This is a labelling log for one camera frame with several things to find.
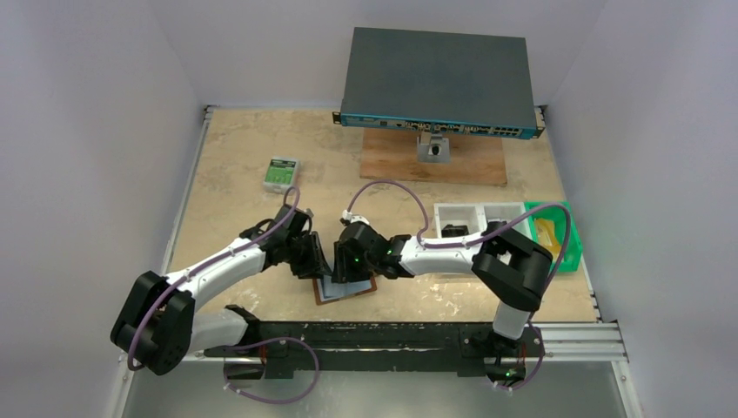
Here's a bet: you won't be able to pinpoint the green white small box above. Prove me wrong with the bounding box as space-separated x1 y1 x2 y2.
262 157 300 194

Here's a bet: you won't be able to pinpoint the brown wooden board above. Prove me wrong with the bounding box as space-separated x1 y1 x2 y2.
359 128 507 186

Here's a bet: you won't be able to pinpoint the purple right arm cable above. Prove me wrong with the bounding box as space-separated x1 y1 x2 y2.
345 179 573 394

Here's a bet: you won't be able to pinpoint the green plastic bin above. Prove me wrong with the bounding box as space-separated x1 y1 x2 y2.
527 201 583 273

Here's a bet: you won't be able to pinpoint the white middle plastic bin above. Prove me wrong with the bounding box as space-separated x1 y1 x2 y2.
482 202 533 239

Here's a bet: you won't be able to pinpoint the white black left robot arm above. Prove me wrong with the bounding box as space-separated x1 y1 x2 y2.
110 204 331 375

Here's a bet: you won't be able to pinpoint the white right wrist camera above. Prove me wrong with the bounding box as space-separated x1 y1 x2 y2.
339 210 371 226

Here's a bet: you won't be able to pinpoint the grey camera on mount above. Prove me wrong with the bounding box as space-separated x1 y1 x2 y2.
416 133 451 164

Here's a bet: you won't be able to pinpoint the yellow items in green bin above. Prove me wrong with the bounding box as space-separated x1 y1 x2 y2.
533 218 561 257

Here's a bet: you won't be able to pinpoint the black cards in left bin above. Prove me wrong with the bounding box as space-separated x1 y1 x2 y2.
440 224 469 238

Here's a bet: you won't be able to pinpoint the grey blue network switch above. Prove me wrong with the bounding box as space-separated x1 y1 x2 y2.
332 27 544 139

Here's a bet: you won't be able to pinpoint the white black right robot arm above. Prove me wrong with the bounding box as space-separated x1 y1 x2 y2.
331 221 554 340

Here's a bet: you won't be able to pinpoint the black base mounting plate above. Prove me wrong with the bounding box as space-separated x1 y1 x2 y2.
205 320 545 384

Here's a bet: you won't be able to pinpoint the white plastic bin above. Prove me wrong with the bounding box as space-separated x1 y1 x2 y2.
433 203 486 238
482 202 533 239

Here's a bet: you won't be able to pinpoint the white left plastic bin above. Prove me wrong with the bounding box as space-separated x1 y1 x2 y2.
433 203 486 238

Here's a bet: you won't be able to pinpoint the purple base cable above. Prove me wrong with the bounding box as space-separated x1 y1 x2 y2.
223 337 320 405

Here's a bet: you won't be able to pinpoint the brown leather card holder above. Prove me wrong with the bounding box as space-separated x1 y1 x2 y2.
312 276 377 306

